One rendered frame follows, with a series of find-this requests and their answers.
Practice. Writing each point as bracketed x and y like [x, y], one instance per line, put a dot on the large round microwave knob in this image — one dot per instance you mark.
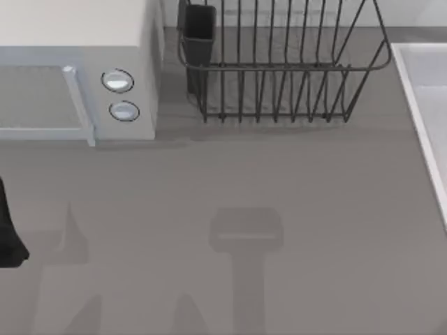
[117, 80]

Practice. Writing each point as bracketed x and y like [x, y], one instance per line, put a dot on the black cutlery holder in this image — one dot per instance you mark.
[199, 31]

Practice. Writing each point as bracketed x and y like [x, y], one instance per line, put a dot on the pale microwave oven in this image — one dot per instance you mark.
[70, 28]

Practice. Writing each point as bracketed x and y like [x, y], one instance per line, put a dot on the small round microwave knob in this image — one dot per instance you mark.
[124, 111]

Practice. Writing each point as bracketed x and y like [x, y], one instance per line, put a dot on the white sink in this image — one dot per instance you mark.
[424, 104]

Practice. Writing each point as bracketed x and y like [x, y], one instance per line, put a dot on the microwave oven glass door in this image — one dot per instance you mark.
[38, 97]

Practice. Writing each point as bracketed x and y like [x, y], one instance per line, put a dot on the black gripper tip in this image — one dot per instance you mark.
[8, 237]

